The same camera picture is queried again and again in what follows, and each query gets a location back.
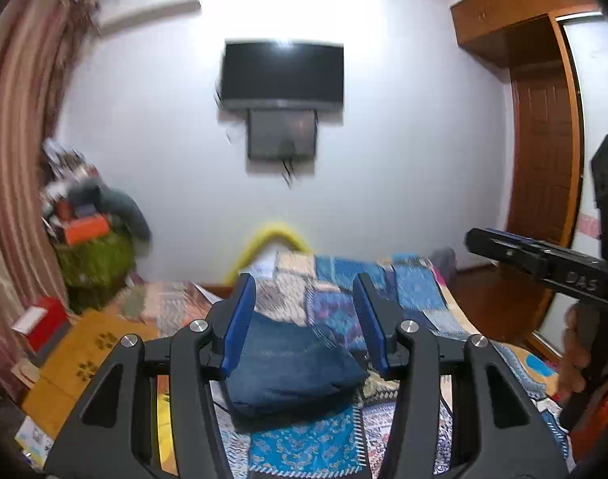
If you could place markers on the wooden folding lap table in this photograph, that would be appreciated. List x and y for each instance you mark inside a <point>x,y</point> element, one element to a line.
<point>73,363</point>

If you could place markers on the yellow bed frame edge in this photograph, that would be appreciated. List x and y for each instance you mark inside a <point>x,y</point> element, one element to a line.
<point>269,235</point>

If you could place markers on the red box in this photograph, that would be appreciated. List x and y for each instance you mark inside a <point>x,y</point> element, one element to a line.
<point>40,322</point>

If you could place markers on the dark green cushion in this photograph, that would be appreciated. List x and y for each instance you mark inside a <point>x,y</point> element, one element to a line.
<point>107,200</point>

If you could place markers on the white air conditioner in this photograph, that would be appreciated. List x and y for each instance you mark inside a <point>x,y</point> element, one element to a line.
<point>146,15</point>

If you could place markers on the green patterned covered stand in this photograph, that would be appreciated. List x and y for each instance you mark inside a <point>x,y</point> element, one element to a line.
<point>95,271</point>

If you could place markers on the wooden door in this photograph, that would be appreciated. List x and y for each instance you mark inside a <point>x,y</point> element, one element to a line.
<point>543,191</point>

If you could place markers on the wooden overhead cabinet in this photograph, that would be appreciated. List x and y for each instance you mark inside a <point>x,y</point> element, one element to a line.
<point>486,27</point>

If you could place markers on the person right hand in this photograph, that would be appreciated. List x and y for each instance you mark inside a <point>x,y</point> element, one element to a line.
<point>575,358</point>

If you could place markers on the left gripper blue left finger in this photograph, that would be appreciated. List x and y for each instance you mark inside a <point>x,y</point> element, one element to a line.
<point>112,430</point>

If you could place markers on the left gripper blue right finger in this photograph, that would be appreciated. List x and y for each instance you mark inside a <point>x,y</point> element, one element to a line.
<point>497,431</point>

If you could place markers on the large wall television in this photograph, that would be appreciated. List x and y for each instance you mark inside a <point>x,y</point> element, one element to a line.
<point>270,74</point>

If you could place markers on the orange box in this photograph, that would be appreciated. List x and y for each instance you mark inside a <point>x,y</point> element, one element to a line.
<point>86,229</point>

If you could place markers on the small wall monitor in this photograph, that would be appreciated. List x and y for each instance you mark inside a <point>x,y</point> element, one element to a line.
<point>281,135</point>

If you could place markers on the grey purple backpack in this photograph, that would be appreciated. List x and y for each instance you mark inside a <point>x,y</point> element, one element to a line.
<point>445,262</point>

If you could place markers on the striped pink curtain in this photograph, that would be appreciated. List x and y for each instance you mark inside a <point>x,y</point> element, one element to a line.
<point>40,45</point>

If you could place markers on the blue denim jacket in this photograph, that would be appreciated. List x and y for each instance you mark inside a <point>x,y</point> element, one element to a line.
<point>284,367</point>

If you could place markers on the blue patchwork quilt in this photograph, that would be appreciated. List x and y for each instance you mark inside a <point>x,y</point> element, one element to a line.
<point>367,370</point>

